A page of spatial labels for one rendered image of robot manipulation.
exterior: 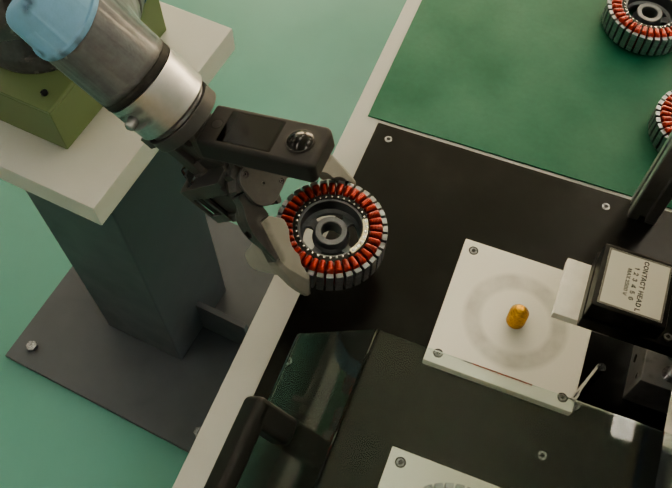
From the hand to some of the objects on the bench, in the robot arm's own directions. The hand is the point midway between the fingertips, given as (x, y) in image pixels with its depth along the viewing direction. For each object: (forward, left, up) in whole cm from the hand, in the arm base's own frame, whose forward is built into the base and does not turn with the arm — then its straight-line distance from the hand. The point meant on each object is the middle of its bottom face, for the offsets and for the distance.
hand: (336, 236), depth 78 cm
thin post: (+27, -3, -7) cm, 28 cm away
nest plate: (+19, +2, -7) cm, 21 cm away
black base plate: (+22, -10, -9) cm, 26 cm away
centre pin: (+19, +2, -6) cm, 20 cm away
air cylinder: (+34, +4, -8) cm, 35 cm away
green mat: (+36, +56, -14) cm, 68 cm away
